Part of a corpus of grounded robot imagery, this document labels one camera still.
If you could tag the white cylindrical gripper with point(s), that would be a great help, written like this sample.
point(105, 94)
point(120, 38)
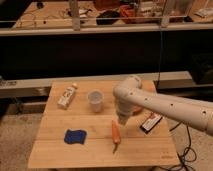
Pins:
point(124, 111)

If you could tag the orange pepper with green stem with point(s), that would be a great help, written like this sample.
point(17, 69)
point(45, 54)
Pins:
point(115, 136)

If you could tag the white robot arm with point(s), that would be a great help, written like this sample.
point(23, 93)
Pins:
point(128, 93)

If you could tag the orange ceramic bowl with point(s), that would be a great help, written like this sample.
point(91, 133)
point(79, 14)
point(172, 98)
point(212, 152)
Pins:
point(147, 86)

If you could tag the clear plastic cup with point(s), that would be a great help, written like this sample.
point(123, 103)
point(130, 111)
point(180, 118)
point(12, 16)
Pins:
point(95, 99)

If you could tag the wooden table board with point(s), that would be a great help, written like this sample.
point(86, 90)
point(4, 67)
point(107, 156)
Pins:
point(136, 148)

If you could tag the blue sponge cloth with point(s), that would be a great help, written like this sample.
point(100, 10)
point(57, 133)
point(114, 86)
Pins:
point(75, 136)

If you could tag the white plastic bottle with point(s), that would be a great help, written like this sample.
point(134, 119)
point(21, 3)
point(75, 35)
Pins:
point(67, 96)

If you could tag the black box on right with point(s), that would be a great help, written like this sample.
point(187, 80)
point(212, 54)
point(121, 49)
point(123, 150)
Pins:
point(202, 68)

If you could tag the metal shelf rail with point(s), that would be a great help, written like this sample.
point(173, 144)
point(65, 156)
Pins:
point(42, 86)

